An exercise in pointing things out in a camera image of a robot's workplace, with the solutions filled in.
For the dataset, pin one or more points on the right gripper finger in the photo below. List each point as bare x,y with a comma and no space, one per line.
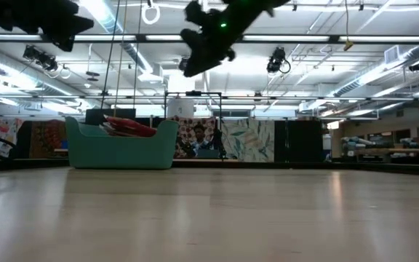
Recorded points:
190,37
196,66

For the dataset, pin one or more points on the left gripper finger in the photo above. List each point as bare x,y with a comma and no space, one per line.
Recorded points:
76,25
62,41

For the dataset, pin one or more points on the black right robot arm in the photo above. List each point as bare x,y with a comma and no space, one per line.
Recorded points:
253,9

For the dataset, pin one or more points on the black ceiling spotlights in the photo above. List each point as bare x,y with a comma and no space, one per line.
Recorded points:
40,58

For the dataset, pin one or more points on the black backdrop stand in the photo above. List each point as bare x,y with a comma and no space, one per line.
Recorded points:
193,93

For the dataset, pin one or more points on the white cylindrical tank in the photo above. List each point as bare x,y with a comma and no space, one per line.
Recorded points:
180,108

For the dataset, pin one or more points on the person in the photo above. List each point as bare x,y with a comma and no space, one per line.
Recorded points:
199,140

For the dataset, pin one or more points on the black tripod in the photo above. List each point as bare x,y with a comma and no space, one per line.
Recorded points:
217,143

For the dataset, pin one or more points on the green leaf print fabric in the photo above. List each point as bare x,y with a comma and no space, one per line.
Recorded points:
247,140

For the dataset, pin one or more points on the dark red patterned fabric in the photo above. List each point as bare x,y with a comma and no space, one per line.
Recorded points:
46,138

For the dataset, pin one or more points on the light floral fabric panel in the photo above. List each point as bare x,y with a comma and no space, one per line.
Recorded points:
0,136

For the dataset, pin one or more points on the teal plastic basket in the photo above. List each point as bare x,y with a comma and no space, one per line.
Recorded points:
122,153

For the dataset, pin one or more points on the stack of fabric rolls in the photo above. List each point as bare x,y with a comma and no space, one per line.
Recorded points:
355,143

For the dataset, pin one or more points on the black ceiling speaker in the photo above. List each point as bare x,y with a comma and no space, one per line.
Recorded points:
417,66

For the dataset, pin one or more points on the black overhead camera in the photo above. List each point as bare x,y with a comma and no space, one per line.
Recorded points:
276,60

